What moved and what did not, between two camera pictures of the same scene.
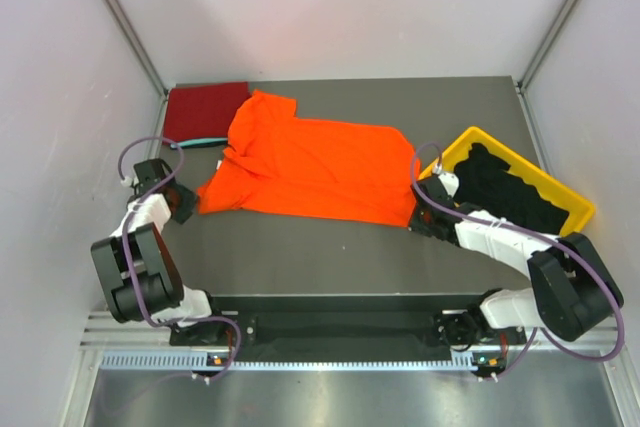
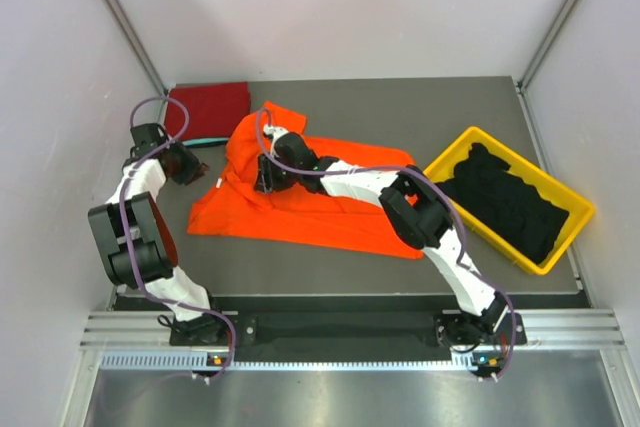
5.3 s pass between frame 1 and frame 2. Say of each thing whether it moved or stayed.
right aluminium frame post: stayed
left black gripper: moved
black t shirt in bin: stayed
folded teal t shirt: stayed
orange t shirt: moved
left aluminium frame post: stayed
